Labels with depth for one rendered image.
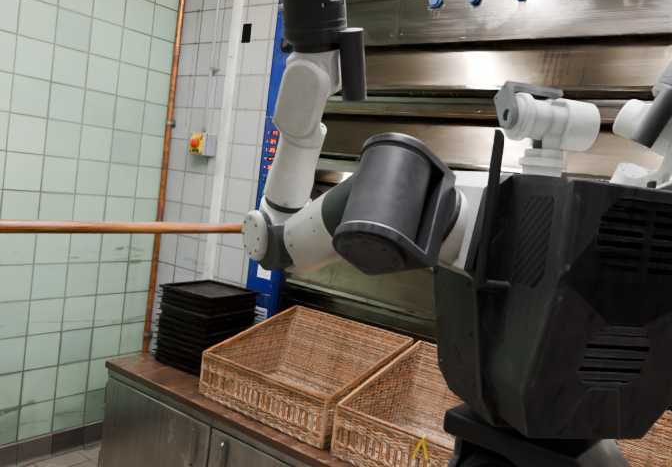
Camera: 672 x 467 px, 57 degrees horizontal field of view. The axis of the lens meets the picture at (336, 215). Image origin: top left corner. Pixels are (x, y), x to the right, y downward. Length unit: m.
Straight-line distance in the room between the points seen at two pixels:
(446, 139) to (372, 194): 1.50
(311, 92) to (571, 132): 0.35
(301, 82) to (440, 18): 1.51
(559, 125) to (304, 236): 0.37
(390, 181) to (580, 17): 1.48
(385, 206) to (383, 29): 1.78
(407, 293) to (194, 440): 0.88
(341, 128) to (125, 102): 1.08
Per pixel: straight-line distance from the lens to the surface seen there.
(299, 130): 0.87
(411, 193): 0.72
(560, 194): 0.67
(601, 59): 2.07
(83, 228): 1.54
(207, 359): 2.21
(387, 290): 2.29
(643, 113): 1.15
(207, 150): 2.89
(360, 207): 0.71
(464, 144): 2.17
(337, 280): 2.41
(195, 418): 2.24
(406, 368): 2.16
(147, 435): 2.45
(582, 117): 0.88
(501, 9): 2.23
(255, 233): 0.95
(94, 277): 3.05
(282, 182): 0.94
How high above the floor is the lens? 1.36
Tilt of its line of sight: 3 degrees down
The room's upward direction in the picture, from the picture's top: 7 degrees clockwise
